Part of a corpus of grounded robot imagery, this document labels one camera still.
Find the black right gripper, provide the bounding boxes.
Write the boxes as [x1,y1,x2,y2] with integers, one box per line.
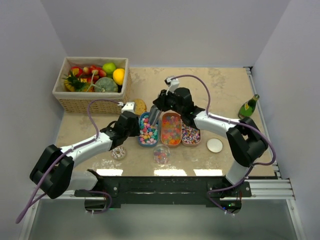
[153,88,184,116]

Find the orange tray of gummy stars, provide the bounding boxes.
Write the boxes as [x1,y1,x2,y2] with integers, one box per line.
[160,112,182,148]

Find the blue tray of star candies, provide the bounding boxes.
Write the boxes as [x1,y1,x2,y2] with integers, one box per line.
[137,112,160,147]

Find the silver metal scoop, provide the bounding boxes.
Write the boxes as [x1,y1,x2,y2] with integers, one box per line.
[149,105,162,126]

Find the pink tray of lollipops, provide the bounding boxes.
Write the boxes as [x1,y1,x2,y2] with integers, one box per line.
[181,122,201,147]

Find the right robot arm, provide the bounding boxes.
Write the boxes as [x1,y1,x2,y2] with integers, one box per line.
[149,87,268,197]

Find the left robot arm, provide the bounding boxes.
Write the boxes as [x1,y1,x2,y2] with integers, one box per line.
[29,111,140,199]

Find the sprinkled donut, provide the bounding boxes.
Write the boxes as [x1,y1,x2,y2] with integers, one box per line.
[111,145,127,161]

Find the clear glass jar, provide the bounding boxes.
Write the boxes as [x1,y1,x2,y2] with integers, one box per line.
[153,144,171,166]

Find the green pumpkin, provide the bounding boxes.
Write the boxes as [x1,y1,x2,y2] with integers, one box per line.
[94,77,118,93]

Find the yellow lemon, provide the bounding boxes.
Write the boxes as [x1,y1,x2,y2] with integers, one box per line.
[112,68,125,86]

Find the round cream jar lid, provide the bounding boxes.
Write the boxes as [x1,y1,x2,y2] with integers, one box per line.
[206,137,223,153]

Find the wicker basket with liner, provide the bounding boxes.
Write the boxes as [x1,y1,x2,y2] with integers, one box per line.
[52,57,131,114]

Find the green lime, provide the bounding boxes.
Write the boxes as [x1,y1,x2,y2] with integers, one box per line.
[102,62,117,75]

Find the red strawberries bunch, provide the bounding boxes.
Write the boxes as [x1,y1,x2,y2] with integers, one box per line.
[70,65,107,83]

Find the small pineapple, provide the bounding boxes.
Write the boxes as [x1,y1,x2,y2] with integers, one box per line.
[63,71,87,92]

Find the green glass bottle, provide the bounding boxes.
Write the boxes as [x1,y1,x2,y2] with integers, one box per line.
[238,94,260,119]

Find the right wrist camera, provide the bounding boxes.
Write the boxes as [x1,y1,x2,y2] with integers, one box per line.
[164,76,180,95]

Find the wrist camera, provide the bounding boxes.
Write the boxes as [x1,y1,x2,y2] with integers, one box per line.
[121,102,136,114]
[164,76,180,95]

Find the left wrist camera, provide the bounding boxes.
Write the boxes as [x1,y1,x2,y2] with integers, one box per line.
[121,102,136,114]

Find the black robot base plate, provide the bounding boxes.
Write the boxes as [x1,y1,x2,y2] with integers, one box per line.
[74,176,252,214]

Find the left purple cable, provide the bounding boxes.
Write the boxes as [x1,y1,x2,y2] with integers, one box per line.
[15,99,125,225]

